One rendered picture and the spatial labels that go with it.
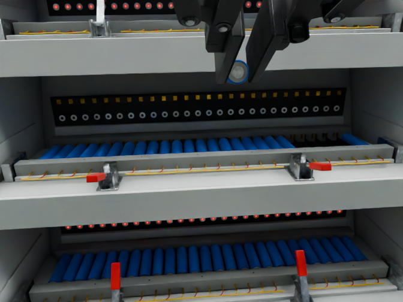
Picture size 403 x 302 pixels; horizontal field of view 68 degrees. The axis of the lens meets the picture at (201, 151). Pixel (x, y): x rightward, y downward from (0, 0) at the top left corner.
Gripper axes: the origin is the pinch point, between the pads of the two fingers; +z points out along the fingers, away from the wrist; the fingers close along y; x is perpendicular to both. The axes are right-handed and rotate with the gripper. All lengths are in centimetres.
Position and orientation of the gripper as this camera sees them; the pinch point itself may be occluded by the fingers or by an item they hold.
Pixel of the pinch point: (244, 42)
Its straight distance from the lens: 21.7
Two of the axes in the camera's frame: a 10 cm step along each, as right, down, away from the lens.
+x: 0.6, 9.9, -1.6
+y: -10.0, 0.5, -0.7
